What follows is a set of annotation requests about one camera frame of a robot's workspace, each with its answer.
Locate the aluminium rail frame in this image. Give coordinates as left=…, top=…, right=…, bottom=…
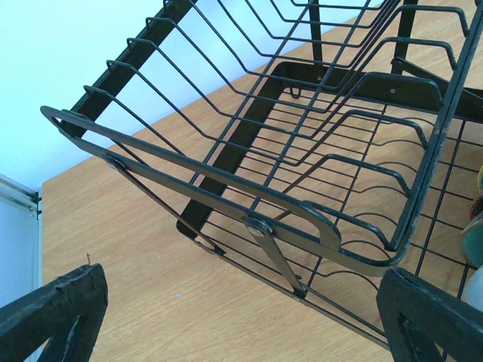
left=1, top=175, right=42, bottom=306

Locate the yellow blue sun bowl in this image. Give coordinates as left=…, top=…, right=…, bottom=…
left=476, top=166, right=483, bottom=192

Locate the black wire dish rack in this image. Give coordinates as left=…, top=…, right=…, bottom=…
left=41, top=1, right=482, bottom=346

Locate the celadon green bowl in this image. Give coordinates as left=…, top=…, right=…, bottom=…
left=460, top=222, right=482, bottom=268

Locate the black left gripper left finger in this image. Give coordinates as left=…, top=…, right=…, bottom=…
left=1, top=263, right=108, bottom=361

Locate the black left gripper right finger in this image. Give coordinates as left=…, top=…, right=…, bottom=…
left=377, top=267, right=482, bottom=361

